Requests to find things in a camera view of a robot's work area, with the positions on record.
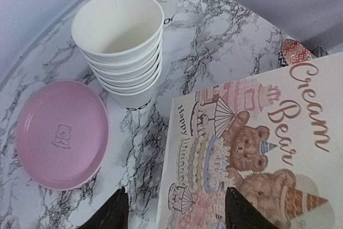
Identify pink plate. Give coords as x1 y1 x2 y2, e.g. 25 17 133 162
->
16 81 110 191

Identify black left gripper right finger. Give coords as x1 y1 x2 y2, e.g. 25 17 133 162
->
225 187 277 229

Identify stack of white paper cups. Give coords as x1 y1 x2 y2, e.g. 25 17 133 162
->
71 0 164 110

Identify white paper bag pink handles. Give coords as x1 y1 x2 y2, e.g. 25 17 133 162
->
156 53 342 228

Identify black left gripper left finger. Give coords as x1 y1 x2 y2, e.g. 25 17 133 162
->
79 187 129 229

